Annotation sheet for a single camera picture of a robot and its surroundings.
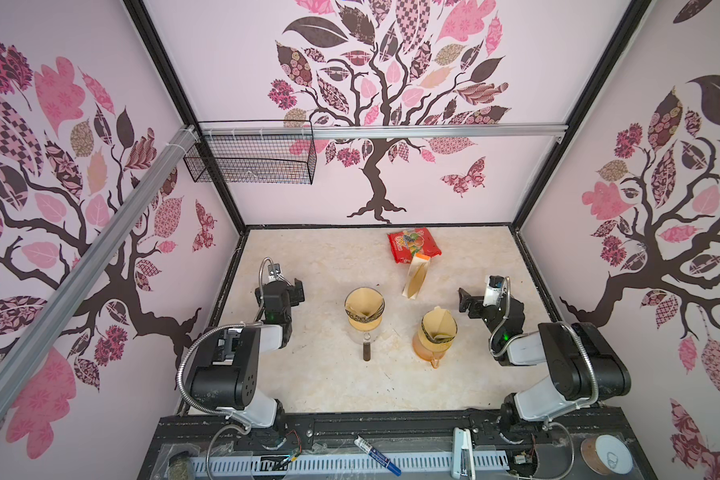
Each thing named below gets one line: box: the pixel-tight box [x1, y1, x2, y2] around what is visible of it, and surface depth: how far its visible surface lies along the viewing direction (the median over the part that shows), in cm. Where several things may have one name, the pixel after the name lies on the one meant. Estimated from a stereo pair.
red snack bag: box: [387, 227, 442, 264], surface depth 111 cm
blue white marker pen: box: [353, 434, 402, 477], surface depth 71 cm
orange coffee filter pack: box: [402, 253, 431, 300], surface depth 100 cm
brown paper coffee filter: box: [345, 287, 383, 318], surface depth 82 cm
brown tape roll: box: [580, 434, 634, 475], surface depth 67 cm
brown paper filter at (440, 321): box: [423, 309, 457, 339], surface depth 81 cm
